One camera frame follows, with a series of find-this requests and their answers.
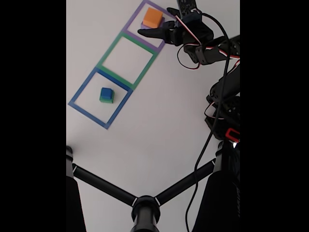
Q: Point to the orange cube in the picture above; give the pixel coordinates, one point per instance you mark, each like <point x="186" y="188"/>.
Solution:
<point x="152" y="15"/>

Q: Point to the small blue cube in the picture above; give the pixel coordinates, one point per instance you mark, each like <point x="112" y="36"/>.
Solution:
<point x="106" y="92"/>

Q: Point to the purple cube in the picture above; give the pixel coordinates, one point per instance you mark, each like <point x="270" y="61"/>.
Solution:
<point x="144" y="26"/>

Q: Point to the purple tape square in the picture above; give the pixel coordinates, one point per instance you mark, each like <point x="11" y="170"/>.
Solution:
<point x="131" y="21"/>

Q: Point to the green tape square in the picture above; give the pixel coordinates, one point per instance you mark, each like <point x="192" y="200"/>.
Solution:
<point x="144" y="68"/>

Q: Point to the green cube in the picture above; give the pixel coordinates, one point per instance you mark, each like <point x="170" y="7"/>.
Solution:
<point x="106" y="100"/>

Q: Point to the blue tape square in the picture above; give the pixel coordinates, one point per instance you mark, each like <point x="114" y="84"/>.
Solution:
<point x="79" y="90"/>

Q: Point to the red clamp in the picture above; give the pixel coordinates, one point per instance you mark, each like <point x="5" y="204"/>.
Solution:
<point x="232" y="134"/>

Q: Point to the black tripod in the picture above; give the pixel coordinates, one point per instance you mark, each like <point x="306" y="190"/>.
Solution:
<point x="144" y="212"/>

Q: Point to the gripper camera board, blue mount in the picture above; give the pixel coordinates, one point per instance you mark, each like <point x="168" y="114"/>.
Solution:
<point x="186" y="6"/>

